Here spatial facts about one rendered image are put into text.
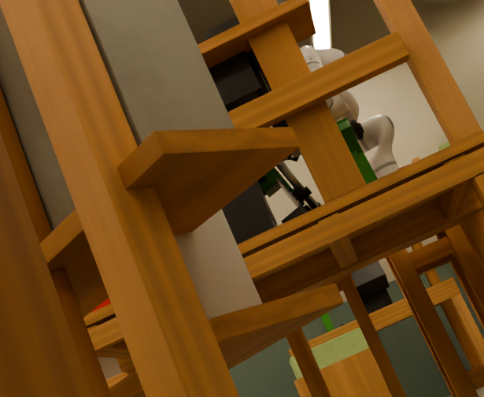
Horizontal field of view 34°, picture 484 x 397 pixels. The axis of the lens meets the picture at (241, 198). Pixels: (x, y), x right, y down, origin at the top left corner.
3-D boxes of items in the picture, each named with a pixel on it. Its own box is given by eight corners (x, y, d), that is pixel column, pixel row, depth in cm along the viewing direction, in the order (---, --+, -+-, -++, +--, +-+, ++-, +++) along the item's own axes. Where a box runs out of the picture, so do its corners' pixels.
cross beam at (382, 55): (46, 233, 262) (37, 209, 265) (408, 61, 251) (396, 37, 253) (38, 231, 257) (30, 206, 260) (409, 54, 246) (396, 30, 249)
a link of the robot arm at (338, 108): (315, 120, 282) (326, 136, 288) (343, 96, 282) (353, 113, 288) (303, 110, 288) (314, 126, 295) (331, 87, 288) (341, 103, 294)
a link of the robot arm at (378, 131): (376, 179, 351) (352, 134, 358) (413, 159, 346) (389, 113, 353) (369, 175, 340) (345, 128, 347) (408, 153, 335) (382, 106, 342)
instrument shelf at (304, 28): (91, 143, 289) (87, 134, 290) (316, 34, 281) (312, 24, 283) (63, 122, 265) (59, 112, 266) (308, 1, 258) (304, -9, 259)
